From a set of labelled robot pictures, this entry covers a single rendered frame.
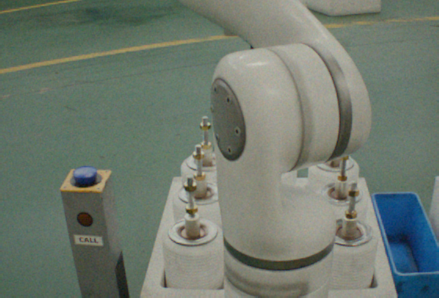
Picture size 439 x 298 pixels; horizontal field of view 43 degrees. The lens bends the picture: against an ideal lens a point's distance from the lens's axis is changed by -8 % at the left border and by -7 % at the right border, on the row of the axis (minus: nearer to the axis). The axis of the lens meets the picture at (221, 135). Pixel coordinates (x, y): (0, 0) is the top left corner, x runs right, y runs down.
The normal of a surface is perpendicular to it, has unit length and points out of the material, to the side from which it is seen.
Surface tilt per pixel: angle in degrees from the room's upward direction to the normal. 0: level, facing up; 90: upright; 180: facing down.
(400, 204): 88
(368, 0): 90
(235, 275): 90
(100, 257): 90
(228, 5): 100
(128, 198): 0
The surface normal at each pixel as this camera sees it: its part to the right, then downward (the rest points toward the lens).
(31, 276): -0.02, -0.91
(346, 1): 0.42, 0.36
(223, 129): -0.91, 0.22
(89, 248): -0.07, 0.41
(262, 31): -0.69, 0.45
